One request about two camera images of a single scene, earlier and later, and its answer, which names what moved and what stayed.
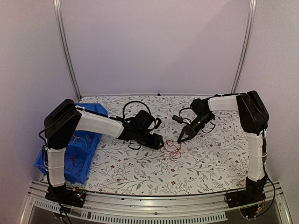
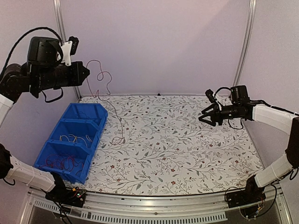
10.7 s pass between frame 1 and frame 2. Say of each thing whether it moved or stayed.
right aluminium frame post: stayed
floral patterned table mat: stayed
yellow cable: stayed
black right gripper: moved
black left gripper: moved
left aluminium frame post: stayed
